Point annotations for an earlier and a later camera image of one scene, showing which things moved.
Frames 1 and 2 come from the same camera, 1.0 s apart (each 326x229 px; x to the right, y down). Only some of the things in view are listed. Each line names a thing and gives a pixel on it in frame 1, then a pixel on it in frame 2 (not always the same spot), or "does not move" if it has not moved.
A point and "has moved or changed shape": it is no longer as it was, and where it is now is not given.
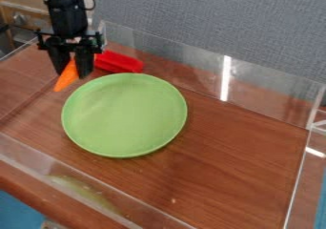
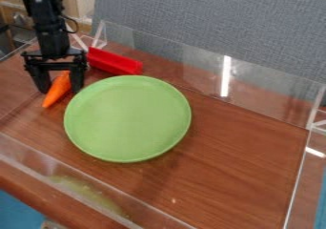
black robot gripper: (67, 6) → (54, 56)
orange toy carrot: (69, 76) has moved or changed shape
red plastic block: (117, 62) does not move
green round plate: (122, 114) does not move
